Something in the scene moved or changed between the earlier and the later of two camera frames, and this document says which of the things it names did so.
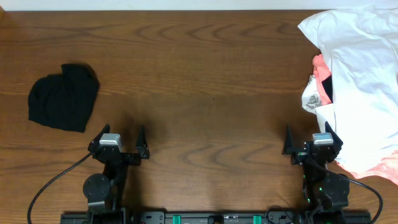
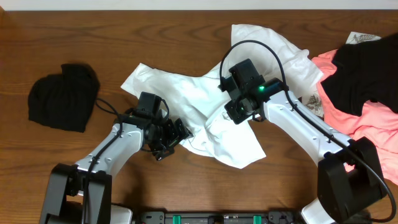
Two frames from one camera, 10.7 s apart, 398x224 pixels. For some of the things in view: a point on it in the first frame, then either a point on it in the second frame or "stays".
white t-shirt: [361, 46] -> [198, 102]
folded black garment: [64, 101] stays
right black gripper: [298, 156] -> [236, 117]
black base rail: [216, 217] stays
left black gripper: [142, 152] -> [175, 137]
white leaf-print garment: [311, 98] stays
